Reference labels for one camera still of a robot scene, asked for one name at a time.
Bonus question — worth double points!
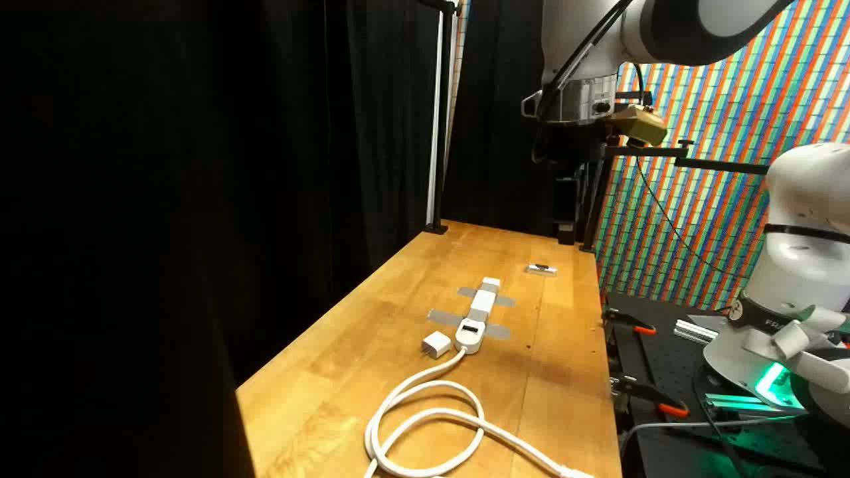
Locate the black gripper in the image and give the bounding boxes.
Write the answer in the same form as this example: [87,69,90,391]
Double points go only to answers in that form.
[532,118,613,174]

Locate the white charger head cube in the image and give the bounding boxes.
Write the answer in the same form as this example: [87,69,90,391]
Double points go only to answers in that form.
[420,330,451,362]

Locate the black stand pole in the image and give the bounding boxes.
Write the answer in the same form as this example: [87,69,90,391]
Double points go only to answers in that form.
[553,144,617,253]

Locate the slanted white pole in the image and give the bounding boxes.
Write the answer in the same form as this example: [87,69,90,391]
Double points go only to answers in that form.
[443,0,469,184]

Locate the white power strip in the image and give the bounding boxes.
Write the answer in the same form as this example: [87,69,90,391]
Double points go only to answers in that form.
[451,276,504,357]

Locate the small silver metal block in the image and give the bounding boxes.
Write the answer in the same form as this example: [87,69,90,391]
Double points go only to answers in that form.
[671,316,719,346]

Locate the black side table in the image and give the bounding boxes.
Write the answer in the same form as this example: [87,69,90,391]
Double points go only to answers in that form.
[601,293,850,478]

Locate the black curtain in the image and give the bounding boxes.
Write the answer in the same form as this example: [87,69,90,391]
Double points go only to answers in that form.
[0,0,568,478]

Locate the upright frame pole with base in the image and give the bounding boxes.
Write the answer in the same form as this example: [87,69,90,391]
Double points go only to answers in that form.
[422,2,449,237]

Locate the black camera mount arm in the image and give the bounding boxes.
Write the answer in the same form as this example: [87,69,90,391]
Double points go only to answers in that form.
[608,138,771,177]

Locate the short grey duct tape strip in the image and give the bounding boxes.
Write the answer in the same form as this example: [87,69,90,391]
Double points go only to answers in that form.
[455,284,517,312]

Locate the orange handled clamp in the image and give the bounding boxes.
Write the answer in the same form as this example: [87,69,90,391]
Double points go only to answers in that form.
[608,374,694,423]
[602,306,662,339]

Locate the long grey duct tape strip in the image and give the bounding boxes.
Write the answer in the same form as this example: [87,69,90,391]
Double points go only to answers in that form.
[427,306,516,343]

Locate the white power strip cable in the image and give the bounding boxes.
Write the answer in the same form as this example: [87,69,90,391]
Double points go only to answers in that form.
[364,343,597,478]

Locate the grey cable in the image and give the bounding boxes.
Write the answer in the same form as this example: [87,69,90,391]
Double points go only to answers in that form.
[618,411,804,447]

